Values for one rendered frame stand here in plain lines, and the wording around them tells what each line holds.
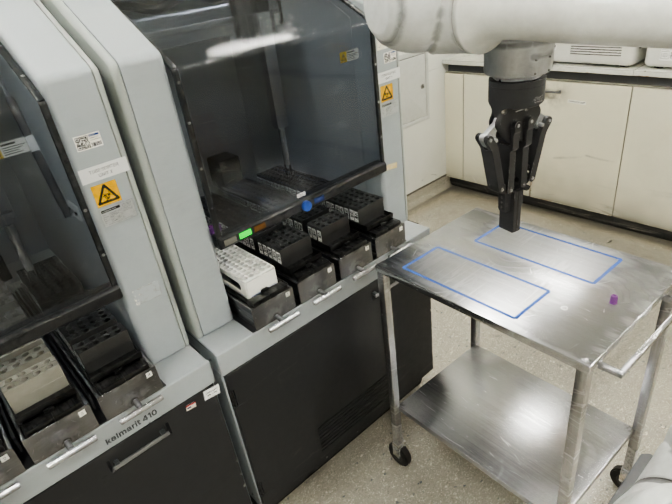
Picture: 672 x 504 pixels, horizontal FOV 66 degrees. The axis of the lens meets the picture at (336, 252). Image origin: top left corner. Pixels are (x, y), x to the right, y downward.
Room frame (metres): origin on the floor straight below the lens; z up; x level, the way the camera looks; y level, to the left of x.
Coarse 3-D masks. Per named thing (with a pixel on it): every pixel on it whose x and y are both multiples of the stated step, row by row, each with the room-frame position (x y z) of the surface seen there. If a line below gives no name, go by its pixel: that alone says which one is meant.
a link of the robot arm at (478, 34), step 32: (384, 0) 0.57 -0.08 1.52; (416, 0) 0.55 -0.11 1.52; (448, 0) 0.56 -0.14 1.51; (480, 0) 0.55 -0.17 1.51; (512, 0) 0.53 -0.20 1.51; (544, 0) 0.51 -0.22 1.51; (576, 0) 0.49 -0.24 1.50; (608, 0) 0.48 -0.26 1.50; (640, 0) 0.47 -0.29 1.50; (384, 32) 0.58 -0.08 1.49; (416, 32) 0.56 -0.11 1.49; (448, 32) 0.56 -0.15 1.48; (480, 32) 0.55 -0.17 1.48; (512, 32) 0.53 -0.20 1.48; (544, 32) 0.51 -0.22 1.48; (576, 32) 0.49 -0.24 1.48; (608, 32) 0.48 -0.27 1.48; (640, 32) 0.47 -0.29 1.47
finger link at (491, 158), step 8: (488, 136) 0.68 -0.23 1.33; (480, 144) 0.70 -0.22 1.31; (488, 144) 0.68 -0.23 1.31; (496, 144) 0.69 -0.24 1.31; (488, 152) 0.69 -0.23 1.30; (496, 152) 0.69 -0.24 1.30; (488, 160) 0.69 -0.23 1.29; (496, 160) 0.69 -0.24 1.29; (488, 168) 0.70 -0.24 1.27; (496, 168) 0.69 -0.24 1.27; (488, 176) 0.70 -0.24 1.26; (496, 176) 0.69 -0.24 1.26; (488, 184) 0.71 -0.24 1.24; (496, 184) 0.69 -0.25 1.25
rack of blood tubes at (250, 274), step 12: (216, 252) 1.33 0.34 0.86; (228, 252) 1.32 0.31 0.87; (240, 252) 1.31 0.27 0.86; (228, 264) 1.25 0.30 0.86; (240, 264) 1.25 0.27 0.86; (252, 264) 1.23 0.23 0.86; (264, 264) 1.23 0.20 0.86; (228, 276) 1.20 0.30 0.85; (240, 276) 1.18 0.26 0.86; (252, 276) 1.18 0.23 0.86; (264, 276) 1.17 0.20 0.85; (276, 276) 1.20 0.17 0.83; (240, 288) 1.20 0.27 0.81; (252, 288) 1.15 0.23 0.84
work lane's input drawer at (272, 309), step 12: (228, 288) 1.20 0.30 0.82; (264, 288) 1.16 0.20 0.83; (276, 288) 1.17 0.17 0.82; (288, 288) 1.17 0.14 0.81; (228, 300) 1.19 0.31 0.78; (240, 300) 1.15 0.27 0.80; (252, 300) 1.12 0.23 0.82; (264, 300) 1.13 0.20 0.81; (276, 300) 1.14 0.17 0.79; (288, 300) 1.17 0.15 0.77; (240, 312) 1.15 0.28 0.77; (252, 312) 1.10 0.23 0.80; (264, 312) 1.12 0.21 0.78; (276, 312) 1.14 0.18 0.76; (264, 324) 1.11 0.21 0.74; (276, 324) 1.09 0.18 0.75
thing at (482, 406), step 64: (448, 256) 1.20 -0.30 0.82; (512, 256) 1.16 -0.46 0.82; (576, 256) 1.11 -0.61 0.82; (384, 320) 1.20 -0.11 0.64; (512, 320) 0.90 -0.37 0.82; (576, 320) 0.87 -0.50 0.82; (640, 320) 0.86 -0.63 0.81; (448, 384) 1.27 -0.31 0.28; (512, 384) 1.23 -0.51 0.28; (576, 384) 0.74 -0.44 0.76; (512, 448) 0.98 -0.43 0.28; (576, 448) 0.73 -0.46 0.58
